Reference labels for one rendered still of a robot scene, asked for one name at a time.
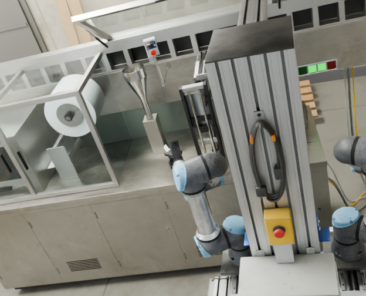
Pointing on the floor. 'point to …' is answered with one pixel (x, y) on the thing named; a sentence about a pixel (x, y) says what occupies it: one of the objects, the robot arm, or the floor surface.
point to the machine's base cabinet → (114, 236)
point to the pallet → (308, 96)
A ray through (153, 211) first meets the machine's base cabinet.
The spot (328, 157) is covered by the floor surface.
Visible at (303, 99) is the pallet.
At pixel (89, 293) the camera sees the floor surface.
